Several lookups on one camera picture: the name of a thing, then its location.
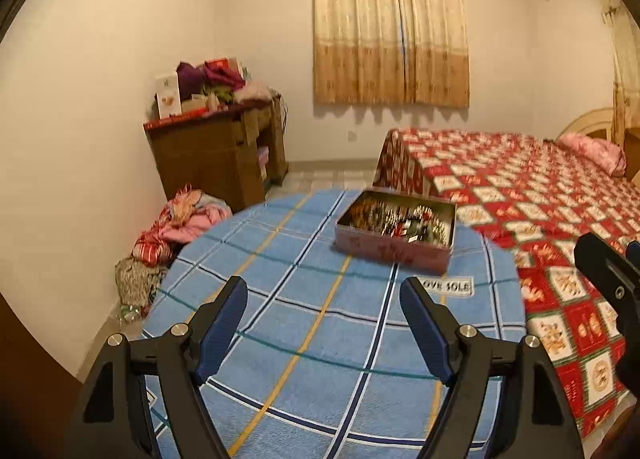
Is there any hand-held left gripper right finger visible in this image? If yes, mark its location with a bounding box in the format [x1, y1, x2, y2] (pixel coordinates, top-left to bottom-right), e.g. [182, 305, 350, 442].
[400, 277, 586, 459]

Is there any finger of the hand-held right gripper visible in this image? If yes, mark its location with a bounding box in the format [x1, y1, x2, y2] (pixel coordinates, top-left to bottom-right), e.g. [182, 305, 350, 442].
[574, 232, 640, 325]

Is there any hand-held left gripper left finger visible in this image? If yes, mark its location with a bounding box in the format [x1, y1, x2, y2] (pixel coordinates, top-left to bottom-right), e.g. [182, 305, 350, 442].
[65, 276, 248, 459]

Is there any metal tin box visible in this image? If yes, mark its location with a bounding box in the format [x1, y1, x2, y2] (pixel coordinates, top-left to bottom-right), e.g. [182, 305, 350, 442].
[334, 188, 457, 276]

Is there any pile of assorted jewelry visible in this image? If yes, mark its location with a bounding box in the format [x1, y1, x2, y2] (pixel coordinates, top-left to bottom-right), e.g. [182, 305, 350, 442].
[345, 192, 451, 246]

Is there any blue plaid tablecloth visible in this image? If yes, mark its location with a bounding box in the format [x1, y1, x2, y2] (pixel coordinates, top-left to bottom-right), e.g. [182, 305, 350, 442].
[142, 188, 526, 459]

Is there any grey patterned cloth bundle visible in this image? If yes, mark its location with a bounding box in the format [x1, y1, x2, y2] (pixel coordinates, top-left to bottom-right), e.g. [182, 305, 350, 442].
[115, 256, 168, 312]

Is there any pink and red cloth heap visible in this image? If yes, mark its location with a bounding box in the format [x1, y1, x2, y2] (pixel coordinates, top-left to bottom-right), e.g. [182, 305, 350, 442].
[132, 184, 233, 267]

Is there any red patterned bed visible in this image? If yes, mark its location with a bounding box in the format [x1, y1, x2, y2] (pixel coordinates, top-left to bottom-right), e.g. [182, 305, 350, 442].
[374, 128, 640, 440]

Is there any pink pillow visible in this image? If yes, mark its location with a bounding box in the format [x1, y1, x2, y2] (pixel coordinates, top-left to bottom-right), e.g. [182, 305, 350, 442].
[556, 133, 627, 177]

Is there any cream bed headboard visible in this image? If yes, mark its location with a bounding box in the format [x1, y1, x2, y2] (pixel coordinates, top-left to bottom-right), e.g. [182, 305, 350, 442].
[555, 108, 640, 150]

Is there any brown wooden cabinet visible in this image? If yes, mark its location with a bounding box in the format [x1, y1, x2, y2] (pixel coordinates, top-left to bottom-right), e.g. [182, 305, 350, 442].
[144, 96, 290, 214]

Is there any beige side curtain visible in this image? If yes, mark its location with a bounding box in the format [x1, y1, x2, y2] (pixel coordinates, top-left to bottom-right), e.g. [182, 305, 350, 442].
[582, 0, 640, 147]

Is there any white printed box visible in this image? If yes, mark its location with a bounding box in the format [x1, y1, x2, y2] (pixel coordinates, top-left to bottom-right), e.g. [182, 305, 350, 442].
[155, 73, 182, 120]

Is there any pile of colourful clothes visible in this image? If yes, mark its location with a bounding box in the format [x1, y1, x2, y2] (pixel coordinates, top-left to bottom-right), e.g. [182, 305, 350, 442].
[175, 58, 273, 107]

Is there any beige patterned window curtain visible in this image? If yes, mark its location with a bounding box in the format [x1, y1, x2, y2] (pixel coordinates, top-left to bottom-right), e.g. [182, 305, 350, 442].
[311, 0, 471, 109]

